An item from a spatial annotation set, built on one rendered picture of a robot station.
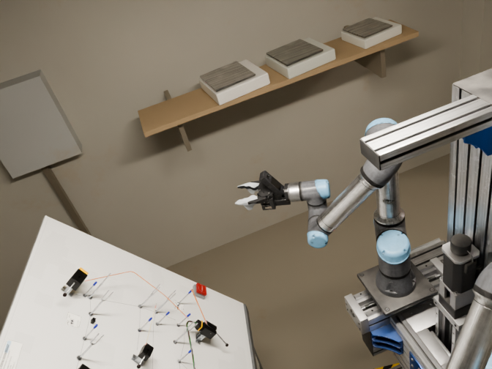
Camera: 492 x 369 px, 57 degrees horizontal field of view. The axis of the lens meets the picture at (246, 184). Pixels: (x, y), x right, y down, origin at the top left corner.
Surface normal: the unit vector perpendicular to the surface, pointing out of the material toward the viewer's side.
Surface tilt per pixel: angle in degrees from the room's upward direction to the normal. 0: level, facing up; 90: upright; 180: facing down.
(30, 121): 90
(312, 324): 0
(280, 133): 90
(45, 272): 53
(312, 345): 0
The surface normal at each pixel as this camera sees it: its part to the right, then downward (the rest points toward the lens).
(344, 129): 0.29, 0.52
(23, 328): 0.63, -0.67
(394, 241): -0.25, -0.69
